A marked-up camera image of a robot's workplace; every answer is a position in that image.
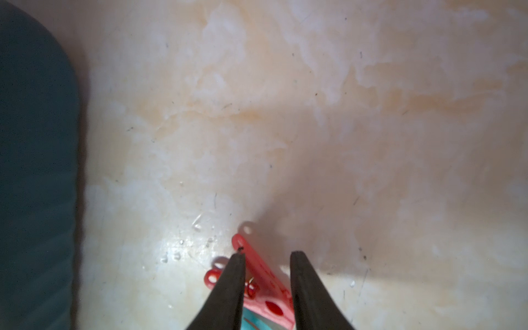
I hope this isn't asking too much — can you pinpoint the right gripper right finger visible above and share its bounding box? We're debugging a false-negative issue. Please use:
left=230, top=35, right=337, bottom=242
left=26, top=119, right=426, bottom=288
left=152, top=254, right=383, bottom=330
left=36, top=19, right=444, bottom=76
left=290, top=251, right=354, bottom=330

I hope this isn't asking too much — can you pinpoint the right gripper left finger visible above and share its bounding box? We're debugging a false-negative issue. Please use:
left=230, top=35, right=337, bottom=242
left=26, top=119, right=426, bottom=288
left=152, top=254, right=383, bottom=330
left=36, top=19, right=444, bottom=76
left=187, top=252, right=246, bottom=329

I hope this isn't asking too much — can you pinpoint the red clothespin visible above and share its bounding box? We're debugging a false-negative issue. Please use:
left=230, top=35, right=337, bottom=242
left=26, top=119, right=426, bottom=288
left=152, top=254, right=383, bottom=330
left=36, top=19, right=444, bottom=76
left=203, top=234, right=295, bottom=329

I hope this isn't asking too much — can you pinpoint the teal plastic storage box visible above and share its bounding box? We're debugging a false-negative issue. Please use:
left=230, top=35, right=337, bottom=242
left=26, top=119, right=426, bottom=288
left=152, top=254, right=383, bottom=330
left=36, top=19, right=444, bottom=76
left=1, top=1, right=80, bottom=329

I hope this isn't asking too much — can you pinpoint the teal clothespin centre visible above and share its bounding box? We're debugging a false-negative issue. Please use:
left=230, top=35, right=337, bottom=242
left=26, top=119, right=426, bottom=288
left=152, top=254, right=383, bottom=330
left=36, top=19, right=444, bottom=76
left=241, top=308, right=285, bottom=330

